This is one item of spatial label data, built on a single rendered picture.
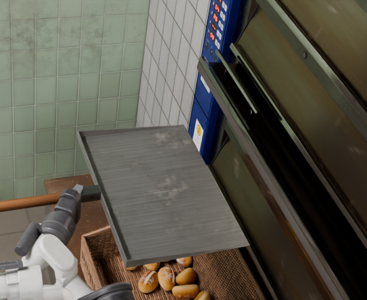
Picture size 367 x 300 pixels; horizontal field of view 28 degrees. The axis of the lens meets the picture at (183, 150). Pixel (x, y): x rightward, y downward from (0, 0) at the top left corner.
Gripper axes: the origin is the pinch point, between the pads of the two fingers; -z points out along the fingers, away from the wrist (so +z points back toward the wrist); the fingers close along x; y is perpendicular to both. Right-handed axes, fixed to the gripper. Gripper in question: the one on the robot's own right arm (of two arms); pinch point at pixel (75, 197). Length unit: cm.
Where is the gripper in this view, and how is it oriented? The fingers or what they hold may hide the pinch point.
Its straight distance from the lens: 208.6
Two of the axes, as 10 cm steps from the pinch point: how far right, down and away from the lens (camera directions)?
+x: 1.3, -7.6, -6.3
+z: -2.6, 5.9, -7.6
